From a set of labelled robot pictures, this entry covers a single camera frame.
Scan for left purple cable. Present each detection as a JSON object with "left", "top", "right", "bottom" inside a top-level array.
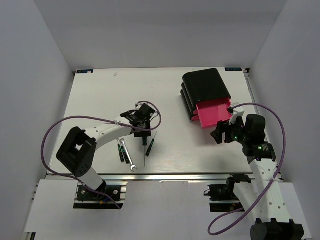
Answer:
[{"left": 40, "top": 100, "right": 163, "bottom": 210}]

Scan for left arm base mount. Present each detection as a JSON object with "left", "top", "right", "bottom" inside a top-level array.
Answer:
[{"left": 73, "top": 181, "right": 127, "bottom": 210}]

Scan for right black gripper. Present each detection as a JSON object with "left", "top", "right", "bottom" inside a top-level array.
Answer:
[{"left": 210, "top": 114, "right": 250, "bottom": 145}]

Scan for left blue corner label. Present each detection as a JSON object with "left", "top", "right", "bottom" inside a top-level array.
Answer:
[{"left": 76, "top": 69, "right": 94, "bottom": 74}]

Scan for small precision screwdriver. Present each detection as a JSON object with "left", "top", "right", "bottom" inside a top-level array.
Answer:
[
  {"left": 119, "top": 141, "right": 130, "bottom": 165},
  {"left": 145, "top": 132, "right": 158, "bottom": 157},
  {"left": 117, "top": 139, "right": 125, "bottom": 163}
]

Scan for silver combination wrench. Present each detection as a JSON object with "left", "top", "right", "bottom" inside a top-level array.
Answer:
[{"left": 119, "top": 138, "right": 138, "bottom": 172}]

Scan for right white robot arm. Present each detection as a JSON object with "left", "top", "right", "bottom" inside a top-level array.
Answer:
[{"left": 211, "top": 114, "right": 305, "bottom": 240}]

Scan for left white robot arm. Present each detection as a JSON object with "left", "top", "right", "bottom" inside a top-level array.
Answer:
[{"left": 56, "top": 103, "right": 157, "bottom": 200}]

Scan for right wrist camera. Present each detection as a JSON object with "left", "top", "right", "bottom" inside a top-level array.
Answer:
[{"left": 227, "top": 102, "right": 245, "bottom": 125}]

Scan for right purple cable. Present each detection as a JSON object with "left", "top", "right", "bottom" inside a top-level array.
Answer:
[{"left": 207, "top": 102, "right": 287, "bottom": 236}]

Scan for blue corner label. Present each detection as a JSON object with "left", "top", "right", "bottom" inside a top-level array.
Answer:
[
  {"left": 76, "top": 69, "right": 94, "bottom": 74},
  {"left": 224, "top": 67, "right": 243, "bottom": 72}
]

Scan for white foam board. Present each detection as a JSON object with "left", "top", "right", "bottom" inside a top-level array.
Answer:
[{"left": 23, "top": 178, "right": 313, "bottom": 240}]

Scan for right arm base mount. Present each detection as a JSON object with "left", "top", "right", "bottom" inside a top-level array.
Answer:
[{"left": 203, "top": 174, "right": 252, "bottom": 213}]

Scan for right blue corner label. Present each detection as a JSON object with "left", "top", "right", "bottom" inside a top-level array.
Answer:
[{"left": 224, "top": 67, "right": 243, "bottom": 72}]

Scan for pink top drawer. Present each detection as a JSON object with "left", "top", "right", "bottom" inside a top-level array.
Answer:
[{"left": 196, "top": 97, "right": 231, "bottom": 129}]

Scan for large green-handled screwdriver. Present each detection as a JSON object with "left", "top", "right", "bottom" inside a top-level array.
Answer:
[{"left": 142, "top": 136, "right": 148, "bottom": 167}]

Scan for purple cable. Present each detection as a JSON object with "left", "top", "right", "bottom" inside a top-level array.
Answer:
[
  {"left": 40, "top": 100, "right": 163, "bottom": 210},
  {"left": 207, "top": 102, "right": 287, "bottom": 236}
]

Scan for black drawer cabinet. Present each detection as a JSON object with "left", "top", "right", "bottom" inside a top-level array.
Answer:
[{"left": 180, "top": 68, "right": 231, "bottom": 120}]

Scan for aluminium table edge rail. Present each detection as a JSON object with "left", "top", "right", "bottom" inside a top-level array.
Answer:
[{"left": 46, "top": 172, "right": 283, "bottom": 182}]

